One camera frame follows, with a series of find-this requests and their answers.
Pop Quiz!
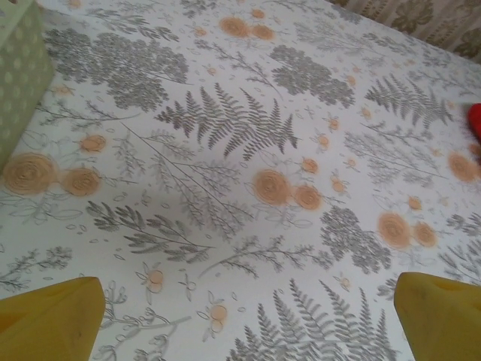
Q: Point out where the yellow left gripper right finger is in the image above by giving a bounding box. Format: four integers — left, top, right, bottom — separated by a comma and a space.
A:
395, 272, 481, 361

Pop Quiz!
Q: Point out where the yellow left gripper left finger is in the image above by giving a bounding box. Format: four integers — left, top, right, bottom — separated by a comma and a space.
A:
0, 276, 105, 361

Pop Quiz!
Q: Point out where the floral table cover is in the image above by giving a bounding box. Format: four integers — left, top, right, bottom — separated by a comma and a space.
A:
0, 0, 481, 361

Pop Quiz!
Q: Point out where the red t-shirt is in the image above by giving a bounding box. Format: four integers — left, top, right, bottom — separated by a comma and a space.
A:
465, 102, 481, 143

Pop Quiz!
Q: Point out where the pale green perforated plastic basket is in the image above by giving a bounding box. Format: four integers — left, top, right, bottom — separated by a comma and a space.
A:
0, 0, 56, 172

